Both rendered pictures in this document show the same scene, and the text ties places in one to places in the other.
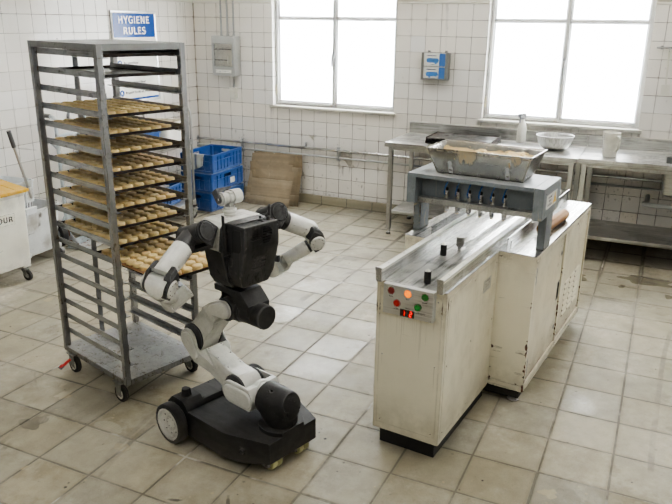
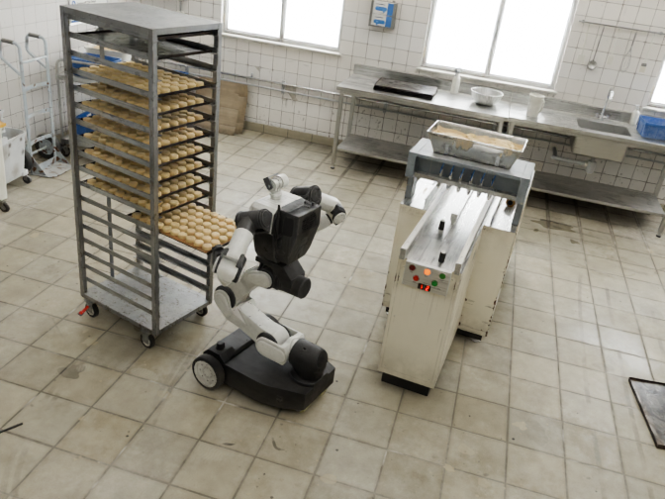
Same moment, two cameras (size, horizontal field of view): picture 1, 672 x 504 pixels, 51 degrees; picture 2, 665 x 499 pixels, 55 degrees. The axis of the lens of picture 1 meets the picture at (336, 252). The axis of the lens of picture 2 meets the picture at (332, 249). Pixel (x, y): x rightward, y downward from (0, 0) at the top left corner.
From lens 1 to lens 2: 92 cm
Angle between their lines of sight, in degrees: 15
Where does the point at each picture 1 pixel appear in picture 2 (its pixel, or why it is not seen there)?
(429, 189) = (425, 165)
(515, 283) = (493, 251)
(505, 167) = (497, 155)
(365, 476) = (379, 415)
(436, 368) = (442, 330)
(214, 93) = not seen: hidden behind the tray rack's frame
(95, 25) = not seen: outside the picture
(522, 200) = (507, 184)
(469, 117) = (409, 64)
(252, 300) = (293, 273)
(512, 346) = (483, 301)
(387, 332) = (402, 299)
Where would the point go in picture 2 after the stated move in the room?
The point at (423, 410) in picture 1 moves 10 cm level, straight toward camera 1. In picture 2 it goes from (426, 361) to (427, 372)
